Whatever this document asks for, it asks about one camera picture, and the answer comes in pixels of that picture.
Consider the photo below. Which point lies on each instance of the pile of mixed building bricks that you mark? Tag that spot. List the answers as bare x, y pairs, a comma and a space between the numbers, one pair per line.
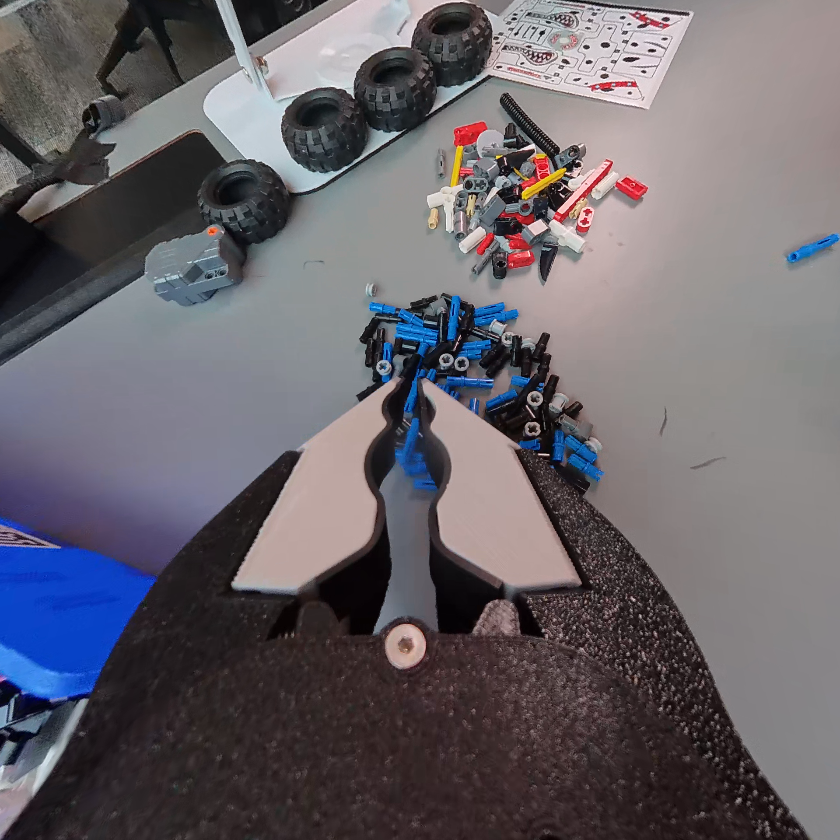
525, 197

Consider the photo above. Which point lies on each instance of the grey desk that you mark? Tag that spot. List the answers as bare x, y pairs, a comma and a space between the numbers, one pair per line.
689, 394

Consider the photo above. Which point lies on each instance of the black chair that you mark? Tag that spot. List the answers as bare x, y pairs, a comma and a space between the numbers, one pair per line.
141, 36

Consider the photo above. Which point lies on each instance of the blue box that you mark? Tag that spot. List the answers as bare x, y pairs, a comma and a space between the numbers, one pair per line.
59, 604

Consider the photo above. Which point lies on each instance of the black knobby toy tire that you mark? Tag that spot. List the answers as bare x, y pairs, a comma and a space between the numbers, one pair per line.
453, 43
394, 88
243, 200
323, 130

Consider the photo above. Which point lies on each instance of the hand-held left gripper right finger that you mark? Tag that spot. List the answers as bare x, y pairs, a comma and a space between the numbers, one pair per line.
499, 518

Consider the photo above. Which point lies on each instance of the shark-mouth sticker sheet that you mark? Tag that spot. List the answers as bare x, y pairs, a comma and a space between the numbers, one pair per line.
590, 52

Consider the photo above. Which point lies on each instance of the grey toy motor block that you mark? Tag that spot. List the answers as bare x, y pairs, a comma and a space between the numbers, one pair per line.
190, 269

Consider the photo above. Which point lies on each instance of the blue connector pin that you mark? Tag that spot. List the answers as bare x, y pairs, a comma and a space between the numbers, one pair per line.
814, 248
412, 410

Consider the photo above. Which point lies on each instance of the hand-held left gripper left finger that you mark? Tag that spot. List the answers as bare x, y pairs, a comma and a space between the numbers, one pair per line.
315, 512

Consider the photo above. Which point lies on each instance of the white metal booklet stand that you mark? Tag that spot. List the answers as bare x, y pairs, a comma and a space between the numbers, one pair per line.
262, 98

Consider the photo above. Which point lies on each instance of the pile of blue black pins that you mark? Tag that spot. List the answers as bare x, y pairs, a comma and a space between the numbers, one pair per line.
499, 367

